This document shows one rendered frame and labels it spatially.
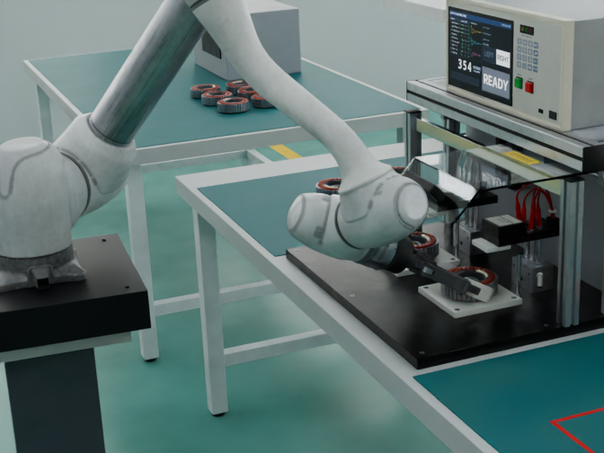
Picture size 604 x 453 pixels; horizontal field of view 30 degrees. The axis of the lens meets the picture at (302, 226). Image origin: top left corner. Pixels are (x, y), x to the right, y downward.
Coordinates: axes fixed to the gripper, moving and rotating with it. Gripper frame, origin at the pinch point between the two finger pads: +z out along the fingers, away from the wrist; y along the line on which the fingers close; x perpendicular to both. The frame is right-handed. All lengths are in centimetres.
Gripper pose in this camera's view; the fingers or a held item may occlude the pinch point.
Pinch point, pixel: (467, 282)
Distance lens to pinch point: 225.2
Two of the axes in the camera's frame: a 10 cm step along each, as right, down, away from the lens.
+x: 4.3, -9.0, -1.1
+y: 3.7, 2.9, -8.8
